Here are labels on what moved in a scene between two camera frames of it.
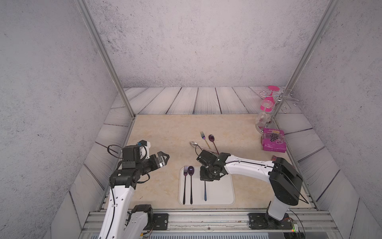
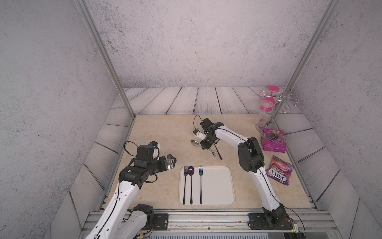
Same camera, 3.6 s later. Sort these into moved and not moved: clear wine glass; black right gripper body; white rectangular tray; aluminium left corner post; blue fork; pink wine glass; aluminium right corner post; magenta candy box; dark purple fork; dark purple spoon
Moved: black right gripper body; blue fork
Not moved: dark purple fork; pink wine glass; aluminium left corner post; magenta candy box; dark purple spoon; white rectangular tray; clear wine glass; aluminium right corner post
